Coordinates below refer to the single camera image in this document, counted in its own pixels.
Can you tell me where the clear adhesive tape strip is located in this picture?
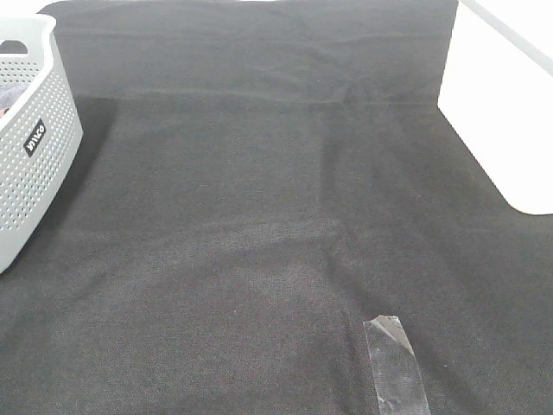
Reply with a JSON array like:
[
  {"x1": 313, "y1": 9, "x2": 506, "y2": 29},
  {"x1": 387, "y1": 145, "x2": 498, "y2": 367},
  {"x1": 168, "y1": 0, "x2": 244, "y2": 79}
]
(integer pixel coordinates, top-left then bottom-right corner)
[{"x1": 363, "y1": 315, "x2": 431, "y2": 415}]

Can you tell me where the black fabric table cover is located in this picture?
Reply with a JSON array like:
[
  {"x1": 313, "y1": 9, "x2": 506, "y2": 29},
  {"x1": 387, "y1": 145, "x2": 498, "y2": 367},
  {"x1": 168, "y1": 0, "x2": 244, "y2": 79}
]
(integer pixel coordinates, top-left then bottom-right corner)
[{"x1": 1, "y1": 1, "x2": 552, "y2": 414}]

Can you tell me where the grey perforated laundry basket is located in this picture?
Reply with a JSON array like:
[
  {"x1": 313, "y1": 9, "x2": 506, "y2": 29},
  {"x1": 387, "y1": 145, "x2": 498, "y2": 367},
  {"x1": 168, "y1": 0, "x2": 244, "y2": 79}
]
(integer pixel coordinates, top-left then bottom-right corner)
[{"x1": 1, "y1": 14, "x2": 83, "y2": 270}]

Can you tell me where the grey cloth in basket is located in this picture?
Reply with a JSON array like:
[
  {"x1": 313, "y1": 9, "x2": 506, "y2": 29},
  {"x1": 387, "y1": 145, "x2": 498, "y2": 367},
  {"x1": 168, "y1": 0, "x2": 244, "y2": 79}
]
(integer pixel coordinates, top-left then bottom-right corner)
[{"x1": 0, "y1": 83, "x2": 27, "y2": 118}]

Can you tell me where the white plastic storage bin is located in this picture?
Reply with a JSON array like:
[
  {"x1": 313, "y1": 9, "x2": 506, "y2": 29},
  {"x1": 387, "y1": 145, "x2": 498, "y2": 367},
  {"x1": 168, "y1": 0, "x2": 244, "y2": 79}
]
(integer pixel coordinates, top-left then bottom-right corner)
[{"x1": 437, "y1": 1, "x2": 552, "y2": 215}]

